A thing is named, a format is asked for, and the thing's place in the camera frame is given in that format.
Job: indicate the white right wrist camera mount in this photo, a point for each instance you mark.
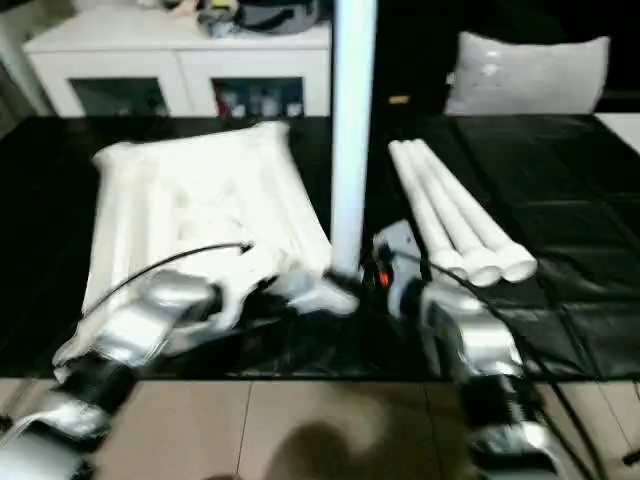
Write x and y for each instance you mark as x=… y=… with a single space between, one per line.
x=400 y=250

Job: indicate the grey cushion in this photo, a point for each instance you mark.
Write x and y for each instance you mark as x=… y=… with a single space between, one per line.
x=530 y=75

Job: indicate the white plastic table top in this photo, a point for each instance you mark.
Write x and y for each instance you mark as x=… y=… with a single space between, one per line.
x=190 y=200

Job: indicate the grey helmet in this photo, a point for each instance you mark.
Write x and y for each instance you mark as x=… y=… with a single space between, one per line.
x=280 y=15

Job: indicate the white plastic table leg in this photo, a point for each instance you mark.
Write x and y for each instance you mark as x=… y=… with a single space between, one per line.
x=480 y=220
x=425 y=215
x=450 y=220
x=352 y=125

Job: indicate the black work mat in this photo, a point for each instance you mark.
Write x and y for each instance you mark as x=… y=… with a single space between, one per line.
x=550 y=200

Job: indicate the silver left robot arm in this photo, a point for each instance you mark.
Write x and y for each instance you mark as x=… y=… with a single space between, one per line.
x=140 y=320

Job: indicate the beige plush toy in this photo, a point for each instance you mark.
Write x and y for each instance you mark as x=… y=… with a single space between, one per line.
x=185 y=5

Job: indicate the white flat board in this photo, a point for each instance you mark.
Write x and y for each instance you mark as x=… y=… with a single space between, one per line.
x=620 y=122

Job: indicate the black clutter pile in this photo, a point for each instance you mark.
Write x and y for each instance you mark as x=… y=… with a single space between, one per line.
x=215 y=22

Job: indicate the small yellow label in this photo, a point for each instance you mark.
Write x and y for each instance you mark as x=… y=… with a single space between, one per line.
x=399 y=99

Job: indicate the white glass-door cabinet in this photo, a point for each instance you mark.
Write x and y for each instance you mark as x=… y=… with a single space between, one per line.
x=150 y=50

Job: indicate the small red box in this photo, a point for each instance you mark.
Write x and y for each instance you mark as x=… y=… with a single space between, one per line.
x=223 y=102

